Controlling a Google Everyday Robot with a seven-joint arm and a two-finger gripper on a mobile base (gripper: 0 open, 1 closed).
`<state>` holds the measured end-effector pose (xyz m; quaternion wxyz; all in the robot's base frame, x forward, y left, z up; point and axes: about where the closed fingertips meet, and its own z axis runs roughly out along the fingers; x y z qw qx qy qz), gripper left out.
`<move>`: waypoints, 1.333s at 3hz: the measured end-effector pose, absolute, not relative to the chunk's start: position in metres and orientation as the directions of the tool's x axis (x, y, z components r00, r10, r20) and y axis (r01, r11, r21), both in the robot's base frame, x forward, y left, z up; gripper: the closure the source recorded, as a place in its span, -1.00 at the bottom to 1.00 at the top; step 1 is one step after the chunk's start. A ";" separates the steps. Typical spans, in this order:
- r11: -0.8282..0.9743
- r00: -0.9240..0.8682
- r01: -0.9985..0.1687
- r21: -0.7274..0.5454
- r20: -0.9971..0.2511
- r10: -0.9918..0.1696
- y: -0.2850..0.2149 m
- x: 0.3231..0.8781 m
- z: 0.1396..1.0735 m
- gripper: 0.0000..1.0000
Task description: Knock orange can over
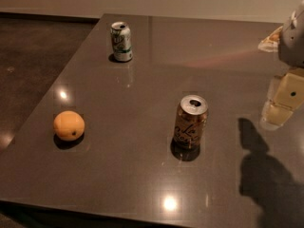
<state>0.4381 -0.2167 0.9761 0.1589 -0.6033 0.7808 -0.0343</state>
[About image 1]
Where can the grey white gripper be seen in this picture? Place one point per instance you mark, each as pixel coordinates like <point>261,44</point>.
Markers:
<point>293,45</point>

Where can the orange La Croix can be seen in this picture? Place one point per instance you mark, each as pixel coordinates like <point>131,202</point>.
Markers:
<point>191,119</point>

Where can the green and white soda can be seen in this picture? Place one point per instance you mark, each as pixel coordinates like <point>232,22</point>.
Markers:
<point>121,41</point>

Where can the orange fruit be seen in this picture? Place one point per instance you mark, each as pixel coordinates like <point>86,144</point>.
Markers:
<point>69,126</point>

